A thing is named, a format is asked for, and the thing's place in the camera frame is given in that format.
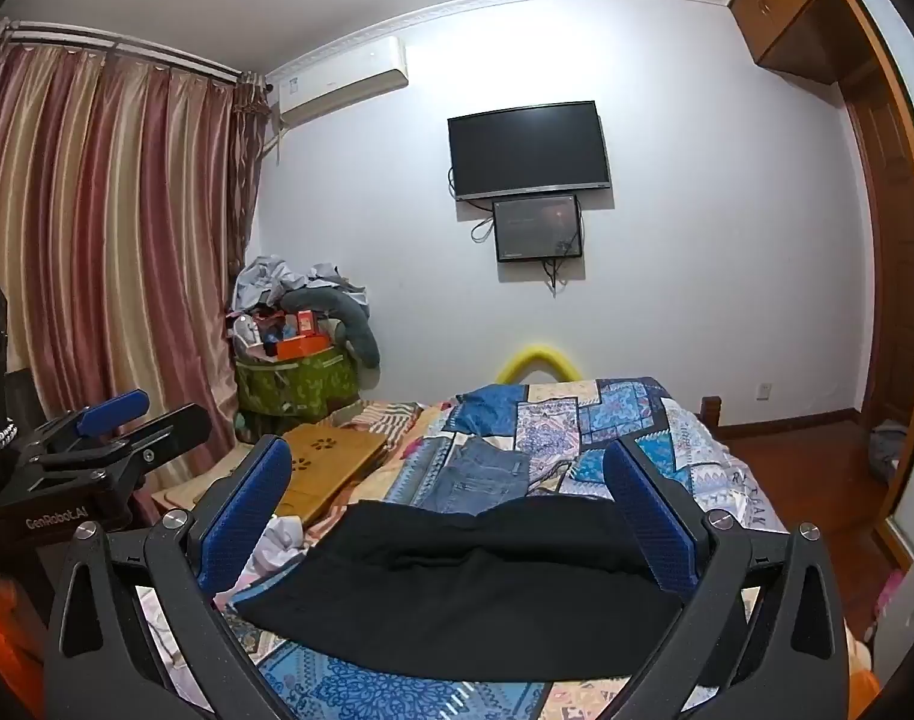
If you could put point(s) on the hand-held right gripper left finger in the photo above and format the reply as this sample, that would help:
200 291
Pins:
247 517

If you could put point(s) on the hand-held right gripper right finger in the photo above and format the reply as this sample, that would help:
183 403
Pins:
652 532

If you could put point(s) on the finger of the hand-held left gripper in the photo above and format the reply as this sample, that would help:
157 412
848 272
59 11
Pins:
115 409
175 424

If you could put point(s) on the black pants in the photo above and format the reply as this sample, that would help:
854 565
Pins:
464 585

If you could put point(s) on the person's left forearm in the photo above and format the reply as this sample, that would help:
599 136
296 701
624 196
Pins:
3 630

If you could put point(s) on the white crumpled cloth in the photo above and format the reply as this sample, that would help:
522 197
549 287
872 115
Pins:
277 540

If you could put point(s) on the bamboo lap desk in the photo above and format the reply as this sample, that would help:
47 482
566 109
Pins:
329 457

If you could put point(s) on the patchwork printed blanket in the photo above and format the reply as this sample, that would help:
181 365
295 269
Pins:
622 412

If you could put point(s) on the green storage bag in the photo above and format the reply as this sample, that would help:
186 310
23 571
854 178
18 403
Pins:
299 390

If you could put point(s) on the orange box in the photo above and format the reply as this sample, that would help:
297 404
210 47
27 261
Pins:
299 349

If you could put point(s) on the red box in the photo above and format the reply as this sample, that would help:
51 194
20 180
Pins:
307 322

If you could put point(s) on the pink and beige curtain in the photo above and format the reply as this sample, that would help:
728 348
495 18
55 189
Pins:
111 240

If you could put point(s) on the striped pink cloth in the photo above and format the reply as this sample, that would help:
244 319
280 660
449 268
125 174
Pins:
385 416

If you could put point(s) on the pile of grey clothes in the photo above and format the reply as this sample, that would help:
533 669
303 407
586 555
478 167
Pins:
269 277

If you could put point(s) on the blue jeans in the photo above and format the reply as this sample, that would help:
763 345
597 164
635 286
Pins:
472 476

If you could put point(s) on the grey pillow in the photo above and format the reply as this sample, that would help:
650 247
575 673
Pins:
363 337

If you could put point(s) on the yellow foam tube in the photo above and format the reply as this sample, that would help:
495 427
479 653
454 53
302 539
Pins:
535 354

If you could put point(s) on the pink object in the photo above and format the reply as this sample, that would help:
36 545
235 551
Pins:
888 592

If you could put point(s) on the grey cloth bundle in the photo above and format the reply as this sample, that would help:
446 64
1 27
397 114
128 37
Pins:
888 450

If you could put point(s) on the small black monitor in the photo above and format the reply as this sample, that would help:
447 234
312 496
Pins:
535 229

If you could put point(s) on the white air conditioner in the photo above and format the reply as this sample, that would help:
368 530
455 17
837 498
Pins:
337 79

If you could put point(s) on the wooden bed post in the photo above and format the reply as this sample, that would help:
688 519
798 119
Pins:
712 412

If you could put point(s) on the white wall socket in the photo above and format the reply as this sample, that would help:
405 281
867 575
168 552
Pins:
764 391

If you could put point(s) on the curtain rail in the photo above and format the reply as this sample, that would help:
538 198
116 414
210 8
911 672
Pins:
149 52

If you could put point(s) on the black wall television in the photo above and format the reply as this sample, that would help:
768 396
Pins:
528 150

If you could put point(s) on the wooden wall cabinet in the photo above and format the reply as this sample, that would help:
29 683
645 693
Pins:
787 7

